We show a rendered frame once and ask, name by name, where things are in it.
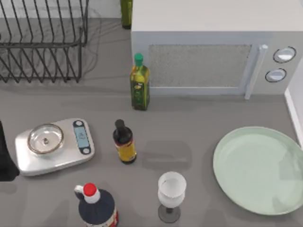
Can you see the pale microwave oven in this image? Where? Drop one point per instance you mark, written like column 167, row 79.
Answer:
column 189, row 30

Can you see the pale green plate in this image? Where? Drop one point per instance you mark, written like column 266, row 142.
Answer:
column 258, row 170

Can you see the silver kitchen scale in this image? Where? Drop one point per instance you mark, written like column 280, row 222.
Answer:
column 71, row 153

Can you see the dark jug with red cap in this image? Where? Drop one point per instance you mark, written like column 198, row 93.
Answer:
column 98, row 208

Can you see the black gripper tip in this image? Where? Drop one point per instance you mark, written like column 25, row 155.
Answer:
column 6, row 156

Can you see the dark brown sauce bottle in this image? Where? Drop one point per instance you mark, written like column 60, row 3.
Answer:
column 125, row 144

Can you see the dark green bottle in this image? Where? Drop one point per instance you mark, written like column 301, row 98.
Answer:
column 126, row 13

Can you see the small glass bowl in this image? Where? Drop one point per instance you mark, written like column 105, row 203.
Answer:
column 45, row 139

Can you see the microwave knob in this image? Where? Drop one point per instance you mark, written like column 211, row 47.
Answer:
column 284, row 54
column 275, row 75

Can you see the green oil bottle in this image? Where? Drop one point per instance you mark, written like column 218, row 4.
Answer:
column 139, row 87

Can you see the white goblet glass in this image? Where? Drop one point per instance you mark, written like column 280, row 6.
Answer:
column 171, row 191

